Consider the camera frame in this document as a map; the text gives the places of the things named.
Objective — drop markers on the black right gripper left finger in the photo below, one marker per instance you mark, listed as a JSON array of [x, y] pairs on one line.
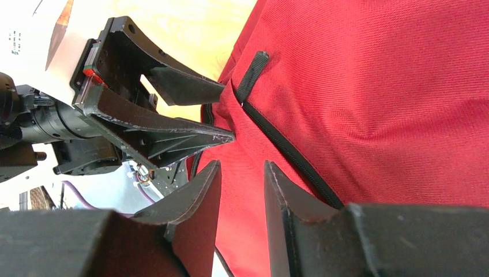
[[172, 237]]

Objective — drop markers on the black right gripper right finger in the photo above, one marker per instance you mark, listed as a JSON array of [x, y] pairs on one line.
[[309, 238]]

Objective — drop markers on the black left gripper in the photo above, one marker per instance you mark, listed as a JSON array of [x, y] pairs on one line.
[[117, 59]]

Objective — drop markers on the red backpack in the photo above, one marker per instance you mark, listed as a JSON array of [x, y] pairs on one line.
[[356, 101]]

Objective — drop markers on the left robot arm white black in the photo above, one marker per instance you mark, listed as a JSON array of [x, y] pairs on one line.
[[17, 156]]

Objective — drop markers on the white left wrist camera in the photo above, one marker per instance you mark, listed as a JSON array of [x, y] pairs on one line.
[[42, 41]]

